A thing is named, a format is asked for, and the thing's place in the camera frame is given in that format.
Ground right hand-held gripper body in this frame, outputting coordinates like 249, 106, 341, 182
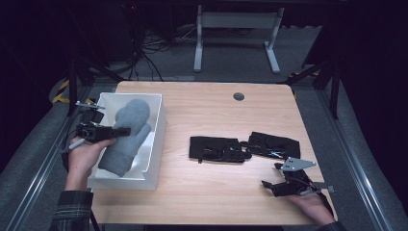
280, 156, 321, 197

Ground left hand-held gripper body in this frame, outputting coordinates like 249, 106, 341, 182
75, 100, 114, 144

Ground grey mitten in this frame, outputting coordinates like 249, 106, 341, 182
97, 98, 153, 178

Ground black glove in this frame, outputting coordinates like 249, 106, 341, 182
188, 136, 253, 165
245, 131, 301, 161

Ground white box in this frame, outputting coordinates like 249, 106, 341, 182
87, 91, 167, 192

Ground person's right hand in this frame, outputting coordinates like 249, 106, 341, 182
287, 192, 336, 226

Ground person's left hand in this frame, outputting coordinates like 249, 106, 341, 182
64, 136, 117, 191

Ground yellow black hazard tape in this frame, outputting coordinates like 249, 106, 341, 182
51, 79, 97, 105

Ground black metal stand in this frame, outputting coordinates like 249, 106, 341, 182
65, 56, 124, 117
278, 59, 342, 120

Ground black equipment case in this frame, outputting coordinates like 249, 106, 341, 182
95, 0, 139, 64

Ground right hand-held gripper cable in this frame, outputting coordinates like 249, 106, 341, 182
297, 187, 335, 218

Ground hand-held gripper cable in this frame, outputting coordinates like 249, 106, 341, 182
60, 109, 89, 172
297, 187, 335, 218

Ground left hand-held gripper cable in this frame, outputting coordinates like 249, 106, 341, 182
60, 109, 89, 172

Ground aluminium floor rail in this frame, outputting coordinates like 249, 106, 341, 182
312, 86, 402, 231
0, 85, 97, 231

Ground black floor cables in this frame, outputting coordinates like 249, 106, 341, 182
121, 3, 200, 81

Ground white metal desk frame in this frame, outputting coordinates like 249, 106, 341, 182
192, 4, 286, 75

